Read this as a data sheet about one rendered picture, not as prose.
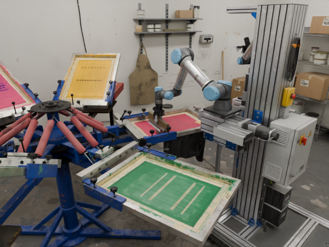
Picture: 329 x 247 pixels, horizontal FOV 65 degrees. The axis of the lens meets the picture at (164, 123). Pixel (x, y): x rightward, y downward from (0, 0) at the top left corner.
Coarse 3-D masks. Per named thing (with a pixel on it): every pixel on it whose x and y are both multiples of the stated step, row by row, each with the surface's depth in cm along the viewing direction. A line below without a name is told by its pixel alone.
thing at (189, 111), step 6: (180, 108) 295; (186, 108) 295; (168, 114) 286; (192, 114) 285; (126, 120) 261; (132, 120) 268; (132, 126) 245; (138, 132) 233; (180, 132) 233; (186, 132) 236; (192, 132) 239
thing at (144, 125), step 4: (172, 116) 282; (176, 116) 282; (180, 116) 282; (184, 116) 282; (188, 116) 282; (148, 120) 271; (184, 120) 271; (188, 120) 271; (136, 124) 259; (140, 124) 259; (144, 124) 259; (148, 124) 259; (140, 128) 250; (144, 128) 250
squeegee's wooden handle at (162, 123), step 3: (150, 111) 266; (150, 114) 262; (150, 117) 264; (159, 117) 251; (153, 120) 258; (159, 120) 246; (162, 120) 243; (159, 123) 247; (162, 123) 241; (165, 123) 235; (162, 126) 242; (165, 126) 235; (165, 129) 236
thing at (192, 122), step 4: (192, 120) 271; (192, 124) 259; (196, 124) 259; (200, 124) 259; (148, 128) 250; (152, 128) 250; (172, 128) 250; (184, 128) 250; (188, 128) 250; (144, 132) 241; (148, 132) 241
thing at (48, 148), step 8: (40, 128) 233; (72, 128) 238; (32, 136) 228; (40, 136) 220; (80, 136) 218; (96, 136) 222; (104, 136) 227; (8, 144) 198; (32, 144) 204; (48, 144) 204; (64, 144) 204; (88, 144) 198; (0, 152) 192; (48, 152) 193; (72, 152) 201; (80, 160) 192
